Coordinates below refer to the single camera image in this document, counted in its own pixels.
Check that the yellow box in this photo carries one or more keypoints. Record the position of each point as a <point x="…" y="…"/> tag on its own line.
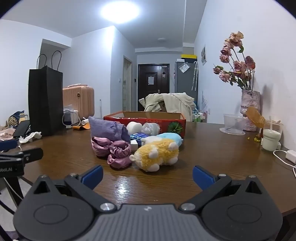
<point x="188" y="58"/>

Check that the yellow plush hamster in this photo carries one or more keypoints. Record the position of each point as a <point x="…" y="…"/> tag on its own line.
<point x="155" y="154"/>

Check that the blue and white plush toy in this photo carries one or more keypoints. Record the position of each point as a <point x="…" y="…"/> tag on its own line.
<point x="170" y="136"/>

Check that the wall poster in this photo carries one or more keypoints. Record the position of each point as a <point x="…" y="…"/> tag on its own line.
<point x="203" y="55"/>

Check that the beige jacket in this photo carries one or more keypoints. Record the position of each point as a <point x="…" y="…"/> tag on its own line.
<point x="175" y="104"/>

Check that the pink suitcase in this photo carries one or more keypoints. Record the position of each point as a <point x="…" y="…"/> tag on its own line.
<point x="79" y="100"/>

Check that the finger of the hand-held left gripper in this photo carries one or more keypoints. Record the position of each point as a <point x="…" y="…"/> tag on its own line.
<point x="31" y="154"/>

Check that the dried pink roses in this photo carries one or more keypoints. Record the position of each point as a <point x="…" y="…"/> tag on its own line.
<point x="238" y="67"/>

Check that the pink satin scrunchie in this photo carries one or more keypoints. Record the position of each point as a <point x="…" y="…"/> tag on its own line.
<point x="99" y="147"/>
<point x="119" y="154"/>

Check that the white paper notice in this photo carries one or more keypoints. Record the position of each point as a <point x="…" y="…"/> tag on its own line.
<point x="151" y="80"/>

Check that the dark entrance door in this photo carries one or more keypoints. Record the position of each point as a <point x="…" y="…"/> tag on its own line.
<point x="159" y="92"/>

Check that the storage rack with bottles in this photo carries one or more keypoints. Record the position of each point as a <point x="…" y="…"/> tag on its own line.
<point x="199" y="115"/>

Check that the glass interior door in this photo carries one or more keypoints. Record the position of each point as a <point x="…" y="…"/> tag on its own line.
<point x="127" y="85"/>

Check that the crumpled white cloth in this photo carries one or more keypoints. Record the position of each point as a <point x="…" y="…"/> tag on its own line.
<point x="29" y="137"/>

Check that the folded umbrella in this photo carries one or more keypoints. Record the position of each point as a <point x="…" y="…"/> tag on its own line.
<point x="195" y="76"/>

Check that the clear plastic container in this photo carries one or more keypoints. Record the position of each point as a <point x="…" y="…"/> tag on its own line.
<point x="233" y="124"/>

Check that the white power adapter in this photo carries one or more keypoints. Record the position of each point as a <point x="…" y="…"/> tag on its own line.
<point x="70" y="118"/>

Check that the grey refrigerator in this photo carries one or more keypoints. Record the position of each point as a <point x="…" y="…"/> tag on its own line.
<point x="185" y="78"/>

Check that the pink mottled vase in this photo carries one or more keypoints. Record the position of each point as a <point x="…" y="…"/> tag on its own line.
<point x="251" y="104"/>

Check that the blue gold patterned bag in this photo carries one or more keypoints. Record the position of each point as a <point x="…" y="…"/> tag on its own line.
<point x="15" y="119"/>

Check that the blue packet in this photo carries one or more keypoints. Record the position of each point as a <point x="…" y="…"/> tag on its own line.
<point x="138" y="136"/>

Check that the wooden chair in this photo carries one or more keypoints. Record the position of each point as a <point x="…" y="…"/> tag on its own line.
<point x="163" y="106"/>

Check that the round ceiling lamp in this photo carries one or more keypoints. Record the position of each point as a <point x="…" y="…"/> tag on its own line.
<point x="120" y="10"/>

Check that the white plush ball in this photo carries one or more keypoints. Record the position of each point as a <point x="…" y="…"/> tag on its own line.
<point x="134" y="127"/>

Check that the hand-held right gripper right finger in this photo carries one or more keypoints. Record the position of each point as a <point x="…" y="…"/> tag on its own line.
<point x="202" y="177"/>

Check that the white mop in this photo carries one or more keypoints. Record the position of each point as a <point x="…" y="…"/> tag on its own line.
<point x="100" y="107"/>

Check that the red printed cardboard box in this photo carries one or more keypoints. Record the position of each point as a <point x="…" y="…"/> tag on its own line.
<point x="159" y="122"/>

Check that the black paper bag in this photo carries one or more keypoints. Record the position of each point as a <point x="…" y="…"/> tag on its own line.
<point x="45" y="99"/>

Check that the white cup with straw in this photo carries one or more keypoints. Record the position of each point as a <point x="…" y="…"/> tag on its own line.
<point x="271" y="139"/>

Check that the purple knit cloth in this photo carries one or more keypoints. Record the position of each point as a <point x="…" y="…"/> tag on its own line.
<point x="105" y="130"/>

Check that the amber comb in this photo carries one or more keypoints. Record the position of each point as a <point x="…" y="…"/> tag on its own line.
<point x="254" y="115"/>

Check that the white charger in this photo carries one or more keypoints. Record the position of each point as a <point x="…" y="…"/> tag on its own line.
<point x="291" y="157"/>

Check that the beige cloth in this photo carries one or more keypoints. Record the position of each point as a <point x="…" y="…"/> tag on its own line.
<point x="5" y="134"/>

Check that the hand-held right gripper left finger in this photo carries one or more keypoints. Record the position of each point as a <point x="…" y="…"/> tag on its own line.
<point x="93" y="176"/>

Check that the orange and white pouch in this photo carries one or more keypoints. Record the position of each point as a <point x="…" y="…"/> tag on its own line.
<point x="81" y="127"/>

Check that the small white box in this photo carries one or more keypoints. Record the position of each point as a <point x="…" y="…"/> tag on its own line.
<point x="134" y="146"/>

